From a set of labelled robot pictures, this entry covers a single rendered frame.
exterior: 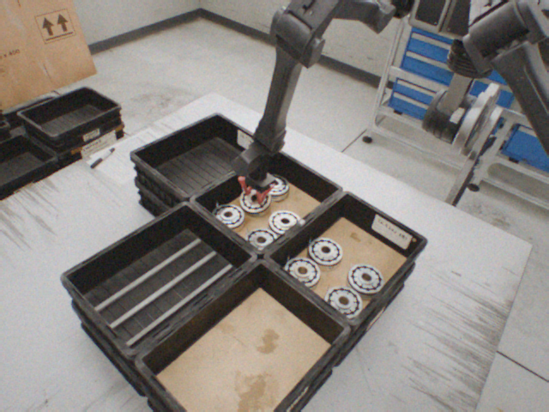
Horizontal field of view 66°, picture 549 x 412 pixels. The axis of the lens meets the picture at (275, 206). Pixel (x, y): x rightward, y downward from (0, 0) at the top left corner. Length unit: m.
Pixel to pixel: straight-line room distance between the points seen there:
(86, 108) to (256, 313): 1.77
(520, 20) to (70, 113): 2.21
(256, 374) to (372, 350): 0.39
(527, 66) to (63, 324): 1.24
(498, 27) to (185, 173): 1.07
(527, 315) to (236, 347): 1.84
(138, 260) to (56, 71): 2.77
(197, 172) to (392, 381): 0.91
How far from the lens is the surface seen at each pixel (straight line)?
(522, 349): 2.48
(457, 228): 1.75
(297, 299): 1.10
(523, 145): 3.03
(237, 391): 1.05
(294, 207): 1.41
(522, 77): 0.81
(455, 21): 1.33
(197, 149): 1.63
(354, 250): 1.33
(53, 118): 2.55
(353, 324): 1.05
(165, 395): 0.95
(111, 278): 1.24
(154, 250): 1.28
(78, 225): 1.59
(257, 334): 1.11
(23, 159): 2.50
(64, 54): 3.91
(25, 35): 3.78
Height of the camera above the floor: 1.80
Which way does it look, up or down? 44 degrees down
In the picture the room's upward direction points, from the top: 7 degrees clockwise
